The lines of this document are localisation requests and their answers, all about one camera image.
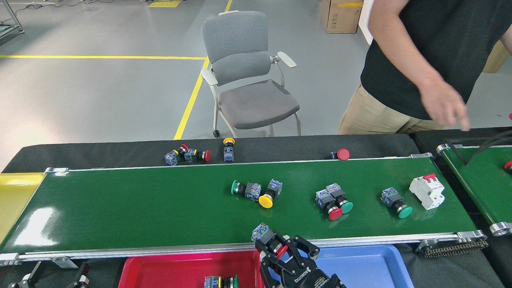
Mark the wide green conveyor belt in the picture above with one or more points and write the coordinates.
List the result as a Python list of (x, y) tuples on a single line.
[(160, 208)]

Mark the narrow green conveyor belt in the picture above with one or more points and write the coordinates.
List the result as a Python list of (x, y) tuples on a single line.
[(484, 188)]

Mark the red push button switch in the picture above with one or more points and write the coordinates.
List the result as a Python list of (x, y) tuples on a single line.
[(335, 213), (343, 154), (190, 155), (171, 158), (508, 164), (262, 232)]

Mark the person's right forearm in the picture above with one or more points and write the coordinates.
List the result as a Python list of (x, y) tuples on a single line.
[(404, 56)]

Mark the yellow push button switch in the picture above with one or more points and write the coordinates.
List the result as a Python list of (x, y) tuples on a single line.
[(265, 201), (228, 154)]

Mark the green push button switch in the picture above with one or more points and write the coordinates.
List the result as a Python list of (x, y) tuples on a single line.
[(253, 191), (346, 207), (404, 212), (220, 282)]

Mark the black guide bar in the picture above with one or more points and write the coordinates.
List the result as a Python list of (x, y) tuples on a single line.
[(456, 154)]

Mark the person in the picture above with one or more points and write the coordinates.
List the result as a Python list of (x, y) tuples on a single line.
[(472, 48)]

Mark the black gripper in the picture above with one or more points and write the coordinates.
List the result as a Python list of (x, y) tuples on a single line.
[(308, 279)]

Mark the cardboard box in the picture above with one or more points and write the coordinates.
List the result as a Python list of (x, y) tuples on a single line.
[(342, 18)]

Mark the black table cloth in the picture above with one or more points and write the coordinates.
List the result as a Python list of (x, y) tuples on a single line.
[(424, 140), (100, 154)]

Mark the person's right hand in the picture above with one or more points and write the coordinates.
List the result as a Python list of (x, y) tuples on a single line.
[(442, 102)]

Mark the metal rack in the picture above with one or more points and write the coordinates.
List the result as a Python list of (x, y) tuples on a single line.
[(6, 28)]

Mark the blue plastic tray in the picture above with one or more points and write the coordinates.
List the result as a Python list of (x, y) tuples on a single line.
[(368, 268)]

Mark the red plastic tray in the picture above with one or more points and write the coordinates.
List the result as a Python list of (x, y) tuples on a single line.
[(160, 272)]

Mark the person's left forearm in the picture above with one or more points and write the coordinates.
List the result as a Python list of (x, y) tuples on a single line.
[(508, 40)]

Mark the yellow plastic bin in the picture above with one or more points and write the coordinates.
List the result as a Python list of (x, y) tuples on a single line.
[(16, 204)]

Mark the white circuit breaker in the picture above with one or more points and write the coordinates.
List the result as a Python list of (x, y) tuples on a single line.
[(426, 194)]

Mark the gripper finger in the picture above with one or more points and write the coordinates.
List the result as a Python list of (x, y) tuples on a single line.
[(84, 276), (26, 280)]

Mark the grey office chair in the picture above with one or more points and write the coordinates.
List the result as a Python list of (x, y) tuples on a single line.
[(258, 104)]

